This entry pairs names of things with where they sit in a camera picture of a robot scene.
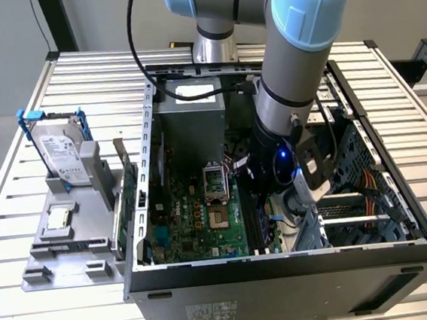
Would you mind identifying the blue RAM stick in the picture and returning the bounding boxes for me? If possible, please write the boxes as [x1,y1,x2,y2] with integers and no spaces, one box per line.
[255,199,275,246]

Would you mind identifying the metal socket cover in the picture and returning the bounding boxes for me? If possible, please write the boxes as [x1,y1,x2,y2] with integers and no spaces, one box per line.
[201,158,229,206]

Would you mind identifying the CPU socket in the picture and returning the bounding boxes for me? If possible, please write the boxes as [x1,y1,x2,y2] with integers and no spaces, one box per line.
[206,202,232,233]

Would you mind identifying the grey power supply unit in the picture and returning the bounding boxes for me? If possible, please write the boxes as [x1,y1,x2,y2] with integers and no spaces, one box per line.
[151,74,232,173]

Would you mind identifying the grey disk bay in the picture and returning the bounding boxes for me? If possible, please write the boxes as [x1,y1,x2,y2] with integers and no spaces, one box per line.
[291,184,421,254]

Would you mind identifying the green motherboard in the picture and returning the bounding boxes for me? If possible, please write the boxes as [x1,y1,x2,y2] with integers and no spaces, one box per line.
[145,163,284,267]

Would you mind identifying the metal optical drive cage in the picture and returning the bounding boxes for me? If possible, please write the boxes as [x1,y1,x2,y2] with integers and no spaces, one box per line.
[303,64,350,129]

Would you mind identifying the blue board connector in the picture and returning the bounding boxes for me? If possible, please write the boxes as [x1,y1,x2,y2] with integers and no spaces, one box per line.
[153,227,169,246]

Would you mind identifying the open black PC case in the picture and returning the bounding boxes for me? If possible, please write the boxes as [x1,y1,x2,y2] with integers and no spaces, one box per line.
[100,37,427,320]

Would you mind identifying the green graphics card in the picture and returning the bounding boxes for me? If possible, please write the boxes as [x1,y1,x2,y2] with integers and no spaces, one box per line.
[99,136,148,262]

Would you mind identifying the black bar yellow tip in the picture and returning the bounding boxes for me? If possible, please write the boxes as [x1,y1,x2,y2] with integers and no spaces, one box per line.
[167,39,193,51]

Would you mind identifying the grey parts rack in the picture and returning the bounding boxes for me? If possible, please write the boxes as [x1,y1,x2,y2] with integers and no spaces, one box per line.
[6,136,151,295]

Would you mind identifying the silver hard disk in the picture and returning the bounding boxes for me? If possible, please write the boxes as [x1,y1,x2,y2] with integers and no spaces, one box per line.
[27,114,93,191]

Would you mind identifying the silver CPU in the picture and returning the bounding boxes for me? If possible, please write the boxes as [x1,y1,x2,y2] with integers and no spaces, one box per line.
[46,206,72,230]

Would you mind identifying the blue disk carrier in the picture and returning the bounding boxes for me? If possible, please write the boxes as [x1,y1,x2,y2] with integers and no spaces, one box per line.
[15,102,98,197]

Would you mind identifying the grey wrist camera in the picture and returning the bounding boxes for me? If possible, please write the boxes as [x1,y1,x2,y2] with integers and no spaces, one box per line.
[290,158,334,213]

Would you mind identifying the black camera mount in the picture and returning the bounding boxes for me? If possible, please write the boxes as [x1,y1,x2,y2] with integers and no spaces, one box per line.
[294,133,338,194]

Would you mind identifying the orange yellow wire bundle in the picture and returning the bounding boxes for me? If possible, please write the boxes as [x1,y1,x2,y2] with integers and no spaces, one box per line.
[355,168,386,224]

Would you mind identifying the black table bracket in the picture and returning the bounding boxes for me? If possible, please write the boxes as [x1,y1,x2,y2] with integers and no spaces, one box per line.
[389,56,427,87]

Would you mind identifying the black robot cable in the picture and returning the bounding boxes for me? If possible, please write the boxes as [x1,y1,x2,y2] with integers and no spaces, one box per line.
[124,0,260,108]

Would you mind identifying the black frame post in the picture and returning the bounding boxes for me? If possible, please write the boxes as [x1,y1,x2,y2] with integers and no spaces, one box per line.
[37,0,79,56]

